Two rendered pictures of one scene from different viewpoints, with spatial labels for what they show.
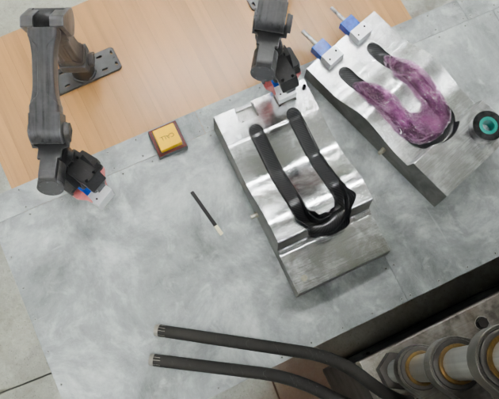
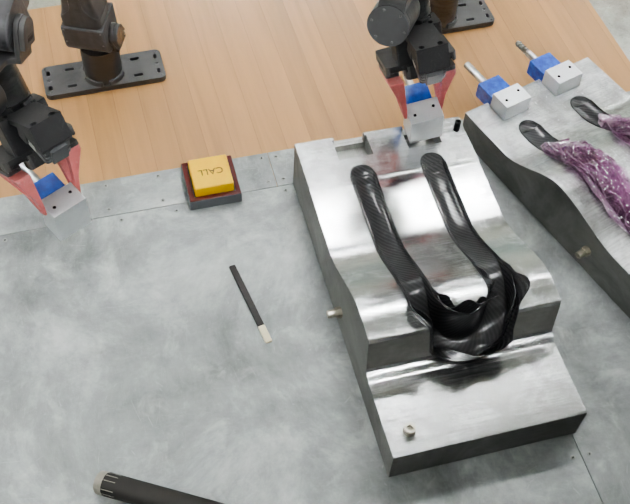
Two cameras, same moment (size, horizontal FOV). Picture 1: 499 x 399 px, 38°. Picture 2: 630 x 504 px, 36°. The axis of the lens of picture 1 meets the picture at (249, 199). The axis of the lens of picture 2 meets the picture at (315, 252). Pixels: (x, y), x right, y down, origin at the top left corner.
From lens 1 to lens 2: 0.74 m
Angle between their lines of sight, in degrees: 21
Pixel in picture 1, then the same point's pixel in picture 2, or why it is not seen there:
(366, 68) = (567, 127)
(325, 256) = (456, 399)
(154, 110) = (201, 142)
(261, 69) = (387, 14)
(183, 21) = (278, 38)
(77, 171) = (24, 115)
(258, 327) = not seen: outside the picture
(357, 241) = (523, 385)
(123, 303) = (54, 425)
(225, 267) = (262, 399)
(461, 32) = not seen: outside the picture
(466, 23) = not seen: outside the picture
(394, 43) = (618, 102)
